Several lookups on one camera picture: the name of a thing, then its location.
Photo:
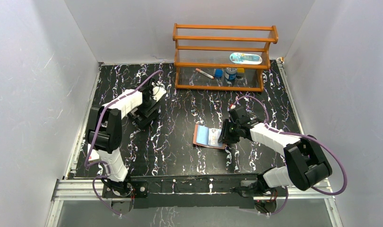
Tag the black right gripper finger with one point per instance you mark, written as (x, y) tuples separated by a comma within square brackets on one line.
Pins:
[(225, 129), (229, 139)]

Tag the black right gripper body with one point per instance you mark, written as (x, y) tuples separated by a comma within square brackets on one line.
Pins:
[(233, 128)]

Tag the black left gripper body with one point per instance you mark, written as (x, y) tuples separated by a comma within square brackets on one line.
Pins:
[(141, 115)]

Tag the white VIP card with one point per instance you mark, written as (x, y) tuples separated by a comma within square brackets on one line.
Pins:
[(213, 137)]

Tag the brown leather card holder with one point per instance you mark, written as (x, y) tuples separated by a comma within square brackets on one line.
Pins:
[(200, 137)]

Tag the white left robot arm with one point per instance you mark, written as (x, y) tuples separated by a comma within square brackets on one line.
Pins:
[(104, 126)]

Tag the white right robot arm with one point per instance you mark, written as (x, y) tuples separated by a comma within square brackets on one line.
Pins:
[(305, 162)]

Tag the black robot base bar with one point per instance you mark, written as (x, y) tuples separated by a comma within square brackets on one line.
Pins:
[(229, 190)]

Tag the black card dispenser box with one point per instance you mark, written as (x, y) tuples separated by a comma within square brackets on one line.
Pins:
[(143, 116)]

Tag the white red card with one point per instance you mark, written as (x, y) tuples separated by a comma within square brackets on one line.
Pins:
[(93, 155)]

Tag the blue white can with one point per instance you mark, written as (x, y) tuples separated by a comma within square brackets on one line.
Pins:
[(230, 74)]

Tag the small blue cube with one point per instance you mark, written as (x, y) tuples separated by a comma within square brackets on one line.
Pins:
[(218, 73)]

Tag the red white marker pen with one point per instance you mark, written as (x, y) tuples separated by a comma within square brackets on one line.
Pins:
[(204, 73)]

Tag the orange wooden shelf rack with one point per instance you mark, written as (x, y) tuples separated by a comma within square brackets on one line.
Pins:
[(208, 47)]

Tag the blue white packaged item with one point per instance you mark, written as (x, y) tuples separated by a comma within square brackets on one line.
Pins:
[(245, 58)]

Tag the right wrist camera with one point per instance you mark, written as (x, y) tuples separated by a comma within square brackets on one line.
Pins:
[(239, 115)]

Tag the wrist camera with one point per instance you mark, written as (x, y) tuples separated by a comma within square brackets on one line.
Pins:
[(158, 91), (239, 115)]

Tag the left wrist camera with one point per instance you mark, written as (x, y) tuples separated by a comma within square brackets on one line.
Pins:
[(158, 91)]

